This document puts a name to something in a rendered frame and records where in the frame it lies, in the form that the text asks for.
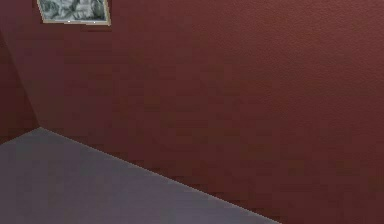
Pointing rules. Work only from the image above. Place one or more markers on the grey framed wall picture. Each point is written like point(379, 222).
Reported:
point(75, 10)

